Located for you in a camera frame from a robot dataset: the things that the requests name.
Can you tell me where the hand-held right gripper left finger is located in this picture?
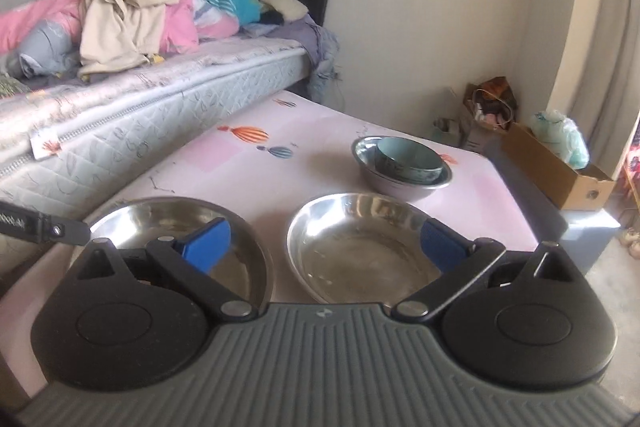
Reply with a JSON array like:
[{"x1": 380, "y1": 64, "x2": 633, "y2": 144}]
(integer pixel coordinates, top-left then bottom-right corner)
[{"x1": 65, "y1": 217, "x2": 259, "y2": 324}]

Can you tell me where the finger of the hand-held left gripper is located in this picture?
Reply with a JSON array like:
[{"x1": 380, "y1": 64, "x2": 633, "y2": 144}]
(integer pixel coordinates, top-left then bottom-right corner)
[{"x1": 0, "y1": 200, "x2": 92, "y2": 248}]

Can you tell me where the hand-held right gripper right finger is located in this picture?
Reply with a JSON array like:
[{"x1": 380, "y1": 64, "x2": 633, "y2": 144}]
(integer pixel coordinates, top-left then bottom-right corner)
[{"x1": 390, "y1": 219, "x2": 576, "y2": 324}]

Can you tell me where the shallow steel plate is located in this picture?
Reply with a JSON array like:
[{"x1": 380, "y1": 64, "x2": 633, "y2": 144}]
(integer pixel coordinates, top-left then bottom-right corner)
[{"x1": 88, "y1": 197, "x2": 276, "y2": 314}]

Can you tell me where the large steel plate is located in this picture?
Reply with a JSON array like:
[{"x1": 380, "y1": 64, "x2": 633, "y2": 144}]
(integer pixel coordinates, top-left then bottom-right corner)
[{"x1": 286, "y1": 192, "x2": 454, "y2": 306}]

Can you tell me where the wide-rim steel bowl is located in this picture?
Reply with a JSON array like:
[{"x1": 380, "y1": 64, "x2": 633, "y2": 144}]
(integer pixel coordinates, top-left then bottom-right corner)
[{"x1": 352, "y1": 135, "x2": 454, "y2": 203}]

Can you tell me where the teal ceramic bowl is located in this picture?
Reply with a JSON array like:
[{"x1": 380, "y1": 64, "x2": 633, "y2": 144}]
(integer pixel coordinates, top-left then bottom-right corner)
[{"x1": 375, "y1": 137, "x2": 445, "y2": 186}]

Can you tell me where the pink printed tablecloth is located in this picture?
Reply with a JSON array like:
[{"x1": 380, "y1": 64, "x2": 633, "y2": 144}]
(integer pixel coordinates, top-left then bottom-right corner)
[{"x1": 0, "y1": 89, "x2": 539, "y2": 400}]

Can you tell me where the long cardboard box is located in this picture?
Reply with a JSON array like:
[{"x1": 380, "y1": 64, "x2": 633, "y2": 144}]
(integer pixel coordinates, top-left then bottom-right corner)
[{"x1": 501, "y1": 122, "x2": 617, "y2": 212}]

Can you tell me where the large grey box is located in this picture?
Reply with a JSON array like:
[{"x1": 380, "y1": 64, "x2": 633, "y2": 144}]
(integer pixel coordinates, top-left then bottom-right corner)
[{"x1": 482, "y1": 139, "x2": 622, "y2": 276}]

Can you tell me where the grey quilted mattress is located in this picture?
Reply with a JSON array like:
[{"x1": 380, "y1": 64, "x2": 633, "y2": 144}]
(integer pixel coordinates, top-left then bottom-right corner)
[{"x1": 0, "y1": 42, "x2": 321, "y2": 228}]

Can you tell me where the pale green plastic bag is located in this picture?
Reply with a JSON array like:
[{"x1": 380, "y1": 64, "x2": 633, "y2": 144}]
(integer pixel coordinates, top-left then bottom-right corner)
[{"x1": 530, "y1": 109, "x2": 591, "y2": 170}]

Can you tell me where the pink and grey quilt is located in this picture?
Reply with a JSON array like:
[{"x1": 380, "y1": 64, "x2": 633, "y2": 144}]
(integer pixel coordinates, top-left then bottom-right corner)
[{"x1": 0, "y1": 0, "x2": 242, "y2": 80}]

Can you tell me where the pink hanging garment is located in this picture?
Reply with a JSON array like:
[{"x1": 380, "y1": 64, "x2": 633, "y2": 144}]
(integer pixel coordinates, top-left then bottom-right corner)
[{"x1": 621, "y1": 112, "x2": 640, "y2": 208}]

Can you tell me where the purple grey bed sheet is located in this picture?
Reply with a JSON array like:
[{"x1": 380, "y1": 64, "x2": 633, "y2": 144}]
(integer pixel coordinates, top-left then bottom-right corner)
[{"x1": 240, "y1": 14, "x2": 342, "y2": 104}]

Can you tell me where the cream pillow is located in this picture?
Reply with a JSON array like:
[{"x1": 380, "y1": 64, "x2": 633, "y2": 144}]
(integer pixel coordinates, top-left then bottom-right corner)
[{"x1": 258, "y1": 0, "x2": 310, "y2": 20}]

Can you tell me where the beige curtain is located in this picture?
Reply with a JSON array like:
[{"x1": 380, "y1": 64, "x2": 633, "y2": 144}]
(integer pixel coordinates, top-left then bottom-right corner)
[{"x1": 547, "y1": 0, "x2": 640, "y2": 184}]

